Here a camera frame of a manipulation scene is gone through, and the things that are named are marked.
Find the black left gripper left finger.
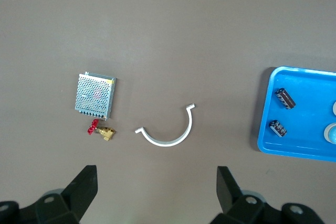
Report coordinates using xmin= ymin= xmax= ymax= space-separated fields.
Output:
xmin=0 ymin=165 xmax=98 ymax=224

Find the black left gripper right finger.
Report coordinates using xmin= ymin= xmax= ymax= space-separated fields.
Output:
xmin=211 ymin=166 xmax=325 ymax=224

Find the small dark electrolytic capacitor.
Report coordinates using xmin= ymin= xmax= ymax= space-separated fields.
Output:
xmin=269 ymin=119 xmax=288 ymax=137

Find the large dark electrolytic capacitor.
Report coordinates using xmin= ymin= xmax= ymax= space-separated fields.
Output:
xmin=275 ymin=87 xmax=297 ymax=111

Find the blue plastic tray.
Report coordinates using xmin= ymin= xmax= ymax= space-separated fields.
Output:
xmin=256 ymin=66 xmax=336 ymax=162

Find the perforated metal power supply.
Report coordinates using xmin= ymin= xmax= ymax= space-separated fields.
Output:
xmin=75 ymin=71 xmax=117 ymax=121

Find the brass valve red handle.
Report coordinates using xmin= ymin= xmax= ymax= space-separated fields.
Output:
xmin=86 ymin=119 xmax=117 ymax=142

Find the white curved bracket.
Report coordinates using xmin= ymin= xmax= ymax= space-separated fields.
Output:
xmin=134 ymin=103 xmax=196 ymax=147

